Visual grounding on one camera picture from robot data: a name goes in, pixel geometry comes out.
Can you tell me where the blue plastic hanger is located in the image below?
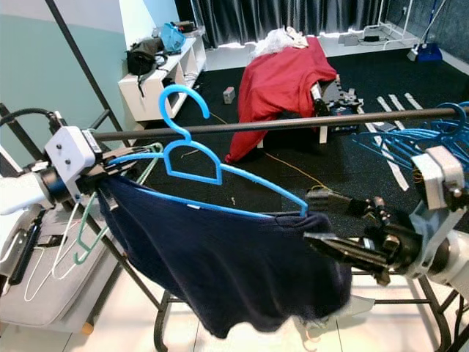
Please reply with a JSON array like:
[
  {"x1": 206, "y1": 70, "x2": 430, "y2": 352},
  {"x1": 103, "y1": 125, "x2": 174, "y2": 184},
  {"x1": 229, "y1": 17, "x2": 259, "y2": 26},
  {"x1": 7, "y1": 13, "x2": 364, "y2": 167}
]
[{"x1": 110, "y1": 84, "x2": 310, "y2": 217}]

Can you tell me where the navy blue garment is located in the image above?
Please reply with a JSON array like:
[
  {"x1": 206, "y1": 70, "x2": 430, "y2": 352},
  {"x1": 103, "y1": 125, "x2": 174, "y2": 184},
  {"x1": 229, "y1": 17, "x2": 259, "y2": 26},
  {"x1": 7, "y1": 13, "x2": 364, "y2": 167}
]
[{"x1": 99, "y1": 176, "x2": 352, "y2": 340}]

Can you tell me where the teal plastic hanger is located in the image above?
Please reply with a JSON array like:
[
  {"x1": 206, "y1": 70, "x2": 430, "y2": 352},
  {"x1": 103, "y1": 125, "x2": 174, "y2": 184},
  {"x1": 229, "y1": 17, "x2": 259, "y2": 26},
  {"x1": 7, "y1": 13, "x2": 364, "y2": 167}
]
[{"x1": 72, "y1": 143, "x2": 166, "y2": 266}]

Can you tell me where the red cloth cover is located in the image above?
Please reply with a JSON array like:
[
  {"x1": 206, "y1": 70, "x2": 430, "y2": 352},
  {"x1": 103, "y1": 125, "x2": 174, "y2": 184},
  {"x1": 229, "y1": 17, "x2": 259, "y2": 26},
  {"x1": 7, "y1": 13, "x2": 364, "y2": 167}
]
[{"x1": 224, "y1": 35, "x2": 338, "y2": 164}]

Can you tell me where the dark curtain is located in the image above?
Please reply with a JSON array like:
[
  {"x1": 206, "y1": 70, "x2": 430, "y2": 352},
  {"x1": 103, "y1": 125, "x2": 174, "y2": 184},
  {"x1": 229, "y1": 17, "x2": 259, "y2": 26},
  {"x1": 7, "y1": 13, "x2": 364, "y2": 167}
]
[{"x1": 176, "y1": 0, "x2": 389, "y2": 48}]

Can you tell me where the white shelf unit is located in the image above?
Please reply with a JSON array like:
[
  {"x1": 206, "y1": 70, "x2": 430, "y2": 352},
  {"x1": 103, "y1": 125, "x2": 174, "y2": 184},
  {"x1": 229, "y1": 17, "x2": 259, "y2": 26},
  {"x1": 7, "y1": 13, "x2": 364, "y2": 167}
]
[{"x1": 117, "y1": 29, "x2": 206, "y2": 122}]

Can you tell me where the bunch of blue hangers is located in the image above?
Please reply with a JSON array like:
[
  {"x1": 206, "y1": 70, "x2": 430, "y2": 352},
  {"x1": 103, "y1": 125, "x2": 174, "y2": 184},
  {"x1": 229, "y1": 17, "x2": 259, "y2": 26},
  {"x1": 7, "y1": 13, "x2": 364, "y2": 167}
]
[{"x1": 352, "y1": 101, "x2": 469, "y2": 193}]

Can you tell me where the black bag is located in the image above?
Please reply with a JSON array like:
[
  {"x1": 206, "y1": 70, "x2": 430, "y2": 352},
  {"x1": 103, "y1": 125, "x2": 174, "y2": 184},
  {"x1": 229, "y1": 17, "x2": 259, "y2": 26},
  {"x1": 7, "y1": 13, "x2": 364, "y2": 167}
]
[{"x1": 126, "y1": 38, "x2": 168, "y2": 76}]

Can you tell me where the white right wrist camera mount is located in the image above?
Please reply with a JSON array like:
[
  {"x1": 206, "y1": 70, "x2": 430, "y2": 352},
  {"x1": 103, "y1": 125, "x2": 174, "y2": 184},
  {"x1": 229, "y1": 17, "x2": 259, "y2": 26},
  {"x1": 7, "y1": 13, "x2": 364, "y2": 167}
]
[{"x1": 410, "y1": 145, "x2": 468, "y2": 215}]

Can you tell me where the black metal clothes rack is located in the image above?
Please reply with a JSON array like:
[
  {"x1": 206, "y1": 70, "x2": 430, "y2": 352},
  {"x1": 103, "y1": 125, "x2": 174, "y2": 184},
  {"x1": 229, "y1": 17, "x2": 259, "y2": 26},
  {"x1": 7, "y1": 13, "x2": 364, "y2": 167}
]
[{"x1": 0, "y1": 0, "x2": 469, "y2": 352}]

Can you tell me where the black metal equipment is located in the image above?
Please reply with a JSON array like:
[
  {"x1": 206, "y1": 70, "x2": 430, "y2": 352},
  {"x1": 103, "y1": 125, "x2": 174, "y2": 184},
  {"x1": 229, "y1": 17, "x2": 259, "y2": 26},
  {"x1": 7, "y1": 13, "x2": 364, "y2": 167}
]
[{"x1": 310, "y1": 79, "x2": 367, "y2": 133}]

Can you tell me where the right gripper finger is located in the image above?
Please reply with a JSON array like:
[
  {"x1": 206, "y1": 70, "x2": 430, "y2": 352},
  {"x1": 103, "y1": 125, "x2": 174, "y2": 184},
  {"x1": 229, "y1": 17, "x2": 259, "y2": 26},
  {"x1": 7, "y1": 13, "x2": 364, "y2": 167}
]
[
  {"x1": 303, "y1": 232, "x2": 389, "y2": 278},
  {"x1": 306, "y1": 188, "x2": 376, "y2": 219}
]

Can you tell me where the white crumpled cloth pile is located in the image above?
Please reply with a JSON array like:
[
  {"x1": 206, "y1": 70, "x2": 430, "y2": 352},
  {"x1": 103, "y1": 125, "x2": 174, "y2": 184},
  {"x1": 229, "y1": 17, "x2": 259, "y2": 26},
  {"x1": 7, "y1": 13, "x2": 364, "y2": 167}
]
[{"x1": 253, "y1": 27, "x2": 309, "y2": 58}]

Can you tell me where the grey crumpled cloth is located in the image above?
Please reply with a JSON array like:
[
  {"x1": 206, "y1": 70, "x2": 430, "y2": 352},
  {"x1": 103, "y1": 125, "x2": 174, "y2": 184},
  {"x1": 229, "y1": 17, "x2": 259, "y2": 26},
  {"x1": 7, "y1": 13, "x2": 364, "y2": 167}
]
[{"x1": 293, "y1": 320, "x2": 334, "y2": 345}]

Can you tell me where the light blue bag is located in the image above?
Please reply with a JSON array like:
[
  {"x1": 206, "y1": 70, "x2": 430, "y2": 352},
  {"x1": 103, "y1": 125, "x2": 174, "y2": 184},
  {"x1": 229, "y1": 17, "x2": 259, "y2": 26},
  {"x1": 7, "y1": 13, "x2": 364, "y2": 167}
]
[{"x1": 160, "y1": 22, "x2": 186, "y2": 54}]

